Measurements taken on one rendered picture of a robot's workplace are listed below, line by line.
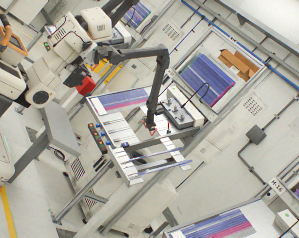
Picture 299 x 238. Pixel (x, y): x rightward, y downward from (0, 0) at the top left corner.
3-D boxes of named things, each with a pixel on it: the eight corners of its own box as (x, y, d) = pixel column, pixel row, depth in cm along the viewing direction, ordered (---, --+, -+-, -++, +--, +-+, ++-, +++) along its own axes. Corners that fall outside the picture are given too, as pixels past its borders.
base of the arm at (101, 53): (90, 42, 239) (98, 52, 231) (103, 41, 243) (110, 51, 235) (89, 55, 244) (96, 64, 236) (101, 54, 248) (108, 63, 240)
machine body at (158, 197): (81, 225, 317) (133, 172, 307) (59, 168, 367) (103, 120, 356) (132, 241, 362) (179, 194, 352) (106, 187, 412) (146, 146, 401)
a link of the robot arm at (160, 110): (146, 100, 289) (151, 107, 283) (160, 97, 293) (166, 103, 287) (145, 113, 296) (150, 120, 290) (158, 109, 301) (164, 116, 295)
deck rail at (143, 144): (115, 156, 287) (115, 149, 284) (114, 154, 289) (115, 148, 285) (199, 133, 314) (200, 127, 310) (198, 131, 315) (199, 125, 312)
